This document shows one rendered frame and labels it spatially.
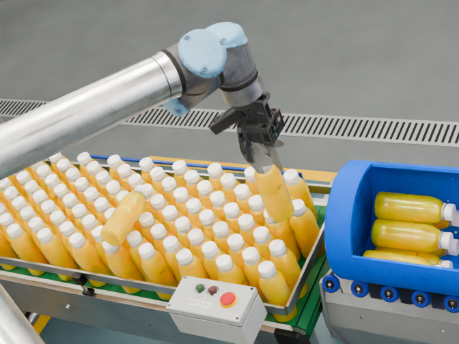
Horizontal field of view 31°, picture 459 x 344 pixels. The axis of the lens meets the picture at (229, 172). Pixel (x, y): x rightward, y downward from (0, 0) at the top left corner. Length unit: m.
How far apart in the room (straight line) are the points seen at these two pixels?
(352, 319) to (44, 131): 0.99
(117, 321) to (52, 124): 1.12
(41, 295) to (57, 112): 1.21
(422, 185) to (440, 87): 2.06
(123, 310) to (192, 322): 0.44
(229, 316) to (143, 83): 0.65
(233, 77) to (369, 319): 0.72
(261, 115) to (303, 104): 2.43
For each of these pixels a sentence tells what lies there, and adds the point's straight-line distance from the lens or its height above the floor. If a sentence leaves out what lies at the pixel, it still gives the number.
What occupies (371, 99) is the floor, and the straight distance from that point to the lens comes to 4.08.
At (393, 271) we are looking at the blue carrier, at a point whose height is 1.10.
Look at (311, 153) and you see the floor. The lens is 3.87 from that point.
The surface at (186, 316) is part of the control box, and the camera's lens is 1.94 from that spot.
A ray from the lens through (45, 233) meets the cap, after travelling 2.35.
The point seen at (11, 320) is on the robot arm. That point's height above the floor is 1.54.
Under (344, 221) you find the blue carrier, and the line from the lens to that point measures 1.83.
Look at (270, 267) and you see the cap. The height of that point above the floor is 1.08.
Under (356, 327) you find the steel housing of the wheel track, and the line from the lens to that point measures 2.08.
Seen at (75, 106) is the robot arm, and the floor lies 1.78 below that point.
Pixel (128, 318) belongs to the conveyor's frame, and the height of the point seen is 0.82.
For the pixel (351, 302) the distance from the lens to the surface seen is 2.03.
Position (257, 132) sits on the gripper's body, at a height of 1.43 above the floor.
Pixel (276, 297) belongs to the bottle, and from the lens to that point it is 1.99.
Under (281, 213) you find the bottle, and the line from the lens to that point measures 1.95.
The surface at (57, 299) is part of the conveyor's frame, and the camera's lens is 2.51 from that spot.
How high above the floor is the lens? 2.50
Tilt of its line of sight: 39 degrees down
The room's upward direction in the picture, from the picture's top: 23 degrees counter-clockwise
